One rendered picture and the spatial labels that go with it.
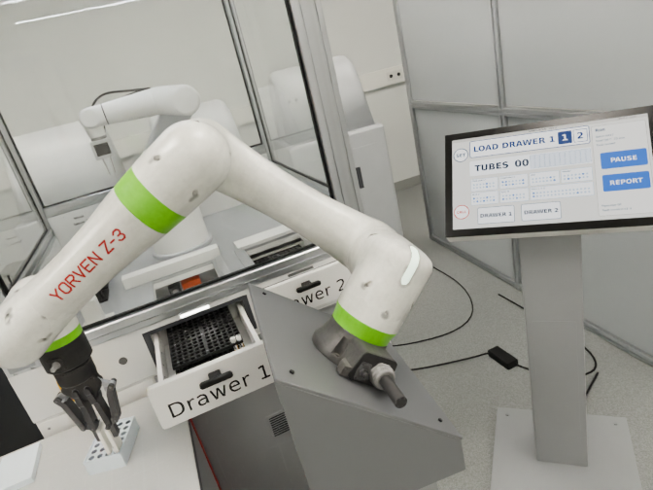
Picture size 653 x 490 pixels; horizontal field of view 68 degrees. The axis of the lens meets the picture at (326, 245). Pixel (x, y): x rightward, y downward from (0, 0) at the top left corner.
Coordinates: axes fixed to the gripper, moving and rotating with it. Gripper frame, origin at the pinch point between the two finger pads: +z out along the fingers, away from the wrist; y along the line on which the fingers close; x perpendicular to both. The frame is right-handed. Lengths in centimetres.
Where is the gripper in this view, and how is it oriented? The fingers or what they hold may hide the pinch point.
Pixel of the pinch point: (109, 437)
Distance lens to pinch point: 124.5
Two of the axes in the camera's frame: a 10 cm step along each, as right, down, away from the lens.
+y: 9.7, -2.5, 0.2
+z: 2.3, 9.0, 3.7
